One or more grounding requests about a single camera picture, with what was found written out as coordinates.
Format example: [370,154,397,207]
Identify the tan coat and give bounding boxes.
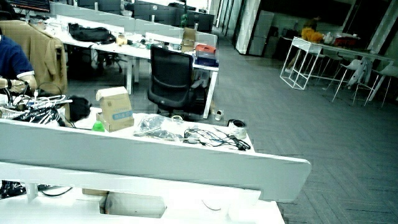
[0,19,68,95]

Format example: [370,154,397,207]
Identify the white high table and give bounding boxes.
[279,36,395,91]

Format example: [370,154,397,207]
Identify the blue storage box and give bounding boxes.
[193,51,220,68]

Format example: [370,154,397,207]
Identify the white bar stool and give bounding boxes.
[330,58,364,104]
[352,63,398,108]

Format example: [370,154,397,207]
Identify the clear plastic bag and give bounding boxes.
[133,114,185,141]

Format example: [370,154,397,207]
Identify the white round device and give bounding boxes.
[226,118,248,140]

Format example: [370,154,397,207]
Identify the long white office desk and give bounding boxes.
[43,16,220,119]

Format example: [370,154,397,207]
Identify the black computer monitor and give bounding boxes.
[133,1,178,27]
[76,0,123,15]
[176,8,216,34]

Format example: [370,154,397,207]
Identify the cardboard box with blue label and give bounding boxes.
[95,86,135,133]

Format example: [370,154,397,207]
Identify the black pouch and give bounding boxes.
[66,95,92,123]

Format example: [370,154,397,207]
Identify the black cable bundle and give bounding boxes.
[183,126,252,152]

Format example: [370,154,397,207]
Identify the white garment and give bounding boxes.
[347,58,374,90]

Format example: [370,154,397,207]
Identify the black office chair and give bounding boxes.
[147,44,197,116]

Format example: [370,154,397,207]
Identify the white cluttered desk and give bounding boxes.
[0,106,256,154]

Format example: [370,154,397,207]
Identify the green bottle cap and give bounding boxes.
[91,120,106,133]

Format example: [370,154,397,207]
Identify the red container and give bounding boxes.
[195,44,217,56]

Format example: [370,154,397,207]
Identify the red bag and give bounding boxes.
[333,36,359,48]

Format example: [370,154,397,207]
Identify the black bag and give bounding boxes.
[68,22,117,45]

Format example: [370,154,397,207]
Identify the small brown cardboard box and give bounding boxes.
[180,27,197,54]

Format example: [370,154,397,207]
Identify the grey desk partition panel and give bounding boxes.
[0,118,312,203]

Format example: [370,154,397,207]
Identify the yellow plush toy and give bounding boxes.
[300,27,325,44]

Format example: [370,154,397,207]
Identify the grey cabinet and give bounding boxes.
[248,10,275,57]

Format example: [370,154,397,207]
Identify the tangle of black white cables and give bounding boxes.
[0,88,74,126]

